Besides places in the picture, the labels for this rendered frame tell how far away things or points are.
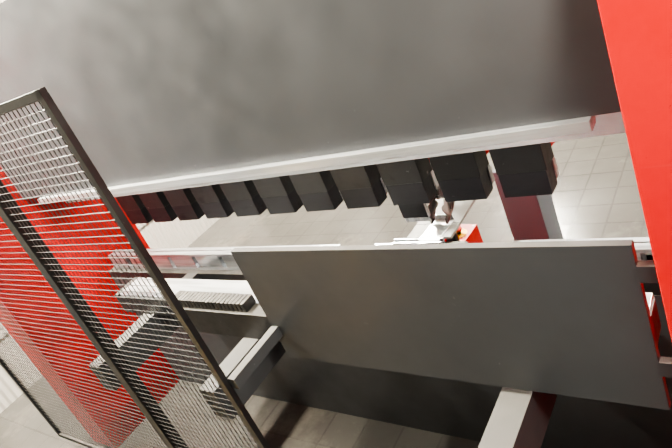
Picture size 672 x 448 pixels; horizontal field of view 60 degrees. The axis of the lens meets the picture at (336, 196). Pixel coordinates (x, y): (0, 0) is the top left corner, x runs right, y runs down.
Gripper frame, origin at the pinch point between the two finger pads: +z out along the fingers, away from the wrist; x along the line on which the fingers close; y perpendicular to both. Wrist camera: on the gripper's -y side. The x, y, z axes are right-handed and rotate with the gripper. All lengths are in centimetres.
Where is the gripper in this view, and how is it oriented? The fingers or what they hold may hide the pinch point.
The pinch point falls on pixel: (440, 220)
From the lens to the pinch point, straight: 217.6
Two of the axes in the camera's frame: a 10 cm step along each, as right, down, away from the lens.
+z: -0.6, 9.9, -1.2
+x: 7.5, -0.4, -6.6
